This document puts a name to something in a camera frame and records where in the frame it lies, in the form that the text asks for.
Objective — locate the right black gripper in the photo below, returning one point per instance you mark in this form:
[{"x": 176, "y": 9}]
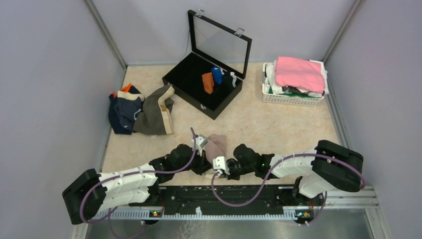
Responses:
[{"x": 232, "y": 176}]

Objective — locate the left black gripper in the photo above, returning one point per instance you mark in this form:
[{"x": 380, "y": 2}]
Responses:
[{"x": 203, "y": 165}]

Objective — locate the pink underwear cream waistband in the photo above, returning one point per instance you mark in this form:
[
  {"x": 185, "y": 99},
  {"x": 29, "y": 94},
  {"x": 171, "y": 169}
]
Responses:
[{"x": 216, "y": 146}]

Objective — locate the olive beige underwear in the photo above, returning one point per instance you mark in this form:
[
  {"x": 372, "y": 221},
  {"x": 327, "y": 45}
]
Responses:
[{"x": 155, "y": 118}]

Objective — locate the orange underwear white waistband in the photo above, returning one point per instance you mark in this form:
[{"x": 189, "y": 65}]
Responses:
[{"x": 208, "y": 82}]

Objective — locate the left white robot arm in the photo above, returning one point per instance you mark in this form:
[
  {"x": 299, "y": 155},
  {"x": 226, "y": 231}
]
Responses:
[{"x": 93, "y": 192}]

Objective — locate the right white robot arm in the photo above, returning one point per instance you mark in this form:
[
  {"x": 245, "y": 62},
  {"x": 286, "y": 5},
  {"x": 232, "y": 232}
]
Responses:
[{"x": 328, "y": 166}]

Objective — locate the black white rolled underwear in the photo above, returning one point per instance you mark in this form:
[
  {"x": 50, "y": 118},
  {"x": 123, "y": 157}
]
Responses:
[{"x": 229, "y": 80}]

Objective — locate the blue rolled underwear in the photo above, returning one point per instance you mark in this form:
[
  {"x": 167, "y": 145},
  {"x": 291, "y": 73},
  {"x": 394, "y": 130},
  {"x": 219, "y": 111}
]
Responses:
[{"x": 217, "y": 74}]

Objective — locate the white plastic basket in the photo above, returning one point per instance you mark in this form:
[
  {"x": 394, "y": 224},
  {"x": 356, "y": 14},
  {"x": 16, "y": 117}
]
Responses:
[{"x": 289, "y": 99}]

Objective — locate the white clothes in basket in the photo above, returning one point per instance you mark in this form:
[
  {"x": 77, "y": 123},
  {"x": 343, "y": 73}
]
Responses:
[{"x": 276, "y": 89}]

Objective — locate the black box glass lid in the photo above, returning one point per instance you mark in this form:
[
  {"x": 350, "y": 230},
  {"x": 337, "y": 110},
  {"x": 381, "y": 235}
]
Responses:
[{"x": 212, "y": 44}]

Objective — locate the navy blue clothes pile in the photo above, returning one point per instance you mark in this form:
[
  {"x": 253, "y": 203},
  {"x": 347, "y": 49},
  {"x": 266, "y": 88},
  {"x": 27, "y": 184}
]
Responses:
[{"x": 124, "y": 108}]

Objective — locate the pink folded cloth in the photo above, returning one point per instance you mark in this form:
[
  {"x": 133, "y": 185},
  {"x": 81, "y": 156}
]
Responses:
[{"x": 300, "y": 73}]

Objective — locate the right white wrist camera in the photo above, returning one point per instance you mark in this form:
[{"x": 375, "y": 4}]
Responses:
[{"x": 220, "y": 166}]

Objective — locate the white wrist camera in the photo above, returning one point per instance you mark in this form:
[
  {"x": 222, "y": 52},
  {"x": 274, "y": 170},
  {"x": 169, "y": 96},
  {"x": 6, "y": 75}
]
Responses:
[
  {"x": 220, "y": 166},
  {"x": 200, "y": 141}
]

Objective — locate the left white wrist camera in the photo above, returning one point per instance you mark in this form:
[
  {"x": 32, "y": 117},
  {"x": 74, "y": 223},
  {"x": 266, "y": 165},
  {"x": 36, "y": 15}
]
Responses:
[{"x": 200, "y": 141}]

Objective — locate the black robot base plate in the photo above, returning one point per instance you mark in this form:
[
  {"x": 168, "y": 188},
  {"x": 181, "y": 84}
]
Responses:
[{"x": 223, "y": 200}]

